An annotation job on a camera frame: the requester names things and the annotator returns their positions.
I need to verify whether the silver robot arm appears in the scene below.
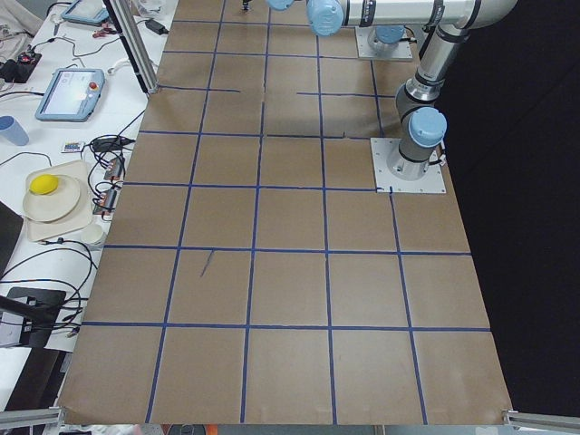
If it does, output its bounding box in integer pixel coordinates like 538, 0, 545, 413
305, 1, 414, 54
306, 1, 517, 181

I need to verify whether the black monitor stand base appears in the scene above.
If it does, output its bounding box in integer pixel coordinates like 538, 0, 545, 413
1, 286, 66, 348

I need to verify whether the brown paper table cover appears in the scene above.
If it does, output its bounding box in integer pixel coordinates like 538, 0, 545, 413
59, 1, 510, 425

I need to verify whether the white paper cup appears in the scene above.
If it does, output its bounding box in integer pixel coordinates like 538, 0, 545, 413
81, 224, 107, 249

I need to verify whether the square beige tray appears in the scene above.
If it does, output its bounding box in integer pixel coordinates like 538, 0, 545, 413
23, 159, 92, 242

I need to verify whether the small colourful card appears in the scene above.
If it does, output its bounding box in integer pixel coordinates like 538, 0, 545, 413
61, 141, 86, 154

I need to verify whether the round beige plate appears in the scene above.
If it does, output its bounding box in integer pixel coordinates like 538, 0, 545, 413
23, 176, 81, 222

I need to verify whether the black power adapter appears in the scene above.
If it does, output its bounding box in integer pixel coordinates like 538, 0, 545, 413
145, 18, 169, 35

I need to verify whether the near blue teach pendant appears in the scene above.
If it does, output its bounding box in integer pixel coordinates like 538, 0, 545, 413
35, 68, 105, 122

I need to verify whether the blue teach pendant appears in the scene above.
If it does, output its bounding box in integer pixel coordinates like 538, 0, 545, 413
35, 68, 105, 122
61, 0, 109, 26

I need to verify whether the yellow lemon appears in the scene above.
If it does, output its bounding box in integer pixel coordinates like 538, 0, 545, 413
29, 174, 59, 195

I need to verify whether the far blue teach pendant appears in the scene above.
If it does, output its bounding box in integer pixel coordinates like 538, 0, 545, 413
61, 0, 109, 26

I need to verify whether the light blue cup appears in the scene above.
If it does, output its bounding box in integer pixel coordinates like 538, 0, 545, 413
0, 115, 29, 146

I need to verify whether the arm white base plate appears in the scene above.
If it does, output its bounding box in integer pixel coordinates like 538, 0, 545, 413
355, 25, 412, 62
371, 138, 447, 194

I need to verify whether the aluminium frame post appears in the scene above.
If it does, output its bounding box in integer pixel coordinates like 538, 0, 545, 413
103, 0, 159, 94

